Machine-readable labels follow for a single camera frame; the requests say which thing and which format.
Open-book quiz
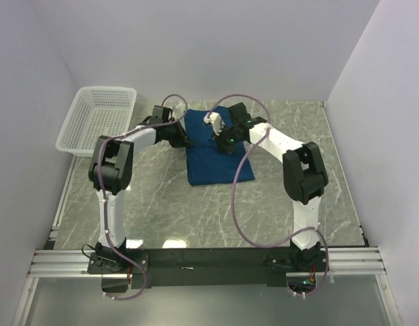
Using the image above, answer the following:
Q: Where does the white perforated plastic basket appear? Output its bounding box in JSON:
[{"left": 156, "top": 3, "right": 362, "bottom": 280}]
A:
[{"left": 56, "top": 86, "right": 137, "bottom": 157}]

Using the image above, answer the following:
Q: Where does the aluminium frame rail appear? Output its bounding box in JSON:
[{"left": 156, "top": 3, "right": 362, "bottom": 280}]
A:
[{"left": 27, "top": 247, "right": 386, "bottom": 278}]

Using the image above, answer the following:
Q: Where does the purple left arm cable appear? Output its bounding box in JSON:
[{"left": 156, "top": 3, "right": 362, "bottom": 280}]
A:
[{"left": 93, "top": 93, "right": 189, "bottom": 302}]

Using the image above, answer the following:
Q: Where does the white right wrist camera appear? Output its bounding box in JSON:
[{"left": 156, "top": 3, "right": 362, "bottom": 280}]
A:
[{"left": 203, "top": 112, "right": 225, "bottom": 136}]

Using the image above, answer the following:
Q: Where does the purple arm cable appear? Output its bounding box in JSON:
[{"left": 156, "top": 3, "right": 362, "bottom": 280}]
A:
[
  {"left": 93, "top": 93, "right": 189, "bottom": 302},
  {"left": 207, "top": 93, "right": 331, "bottom": 298}
]

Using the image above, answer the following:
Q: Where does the blue printed t-shirt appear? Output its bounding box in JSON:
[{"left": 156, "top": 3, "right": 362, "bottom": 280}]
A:
[{"left": 184, "top": 110, "right": 246, "bottom": 186}]

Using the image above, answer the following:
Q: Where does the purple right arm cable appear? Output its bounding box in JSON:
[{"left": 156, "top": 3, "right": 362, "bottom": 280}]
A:
[{"left": 207, "top": 93, "right": 331, "bottom": 298}]

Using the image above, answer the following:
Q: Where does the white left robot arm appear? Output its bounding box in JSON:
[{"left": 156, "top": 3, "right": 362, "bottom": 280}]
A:
[{"left": 88, "top": 105, "right": 192, "bottom": 273}]

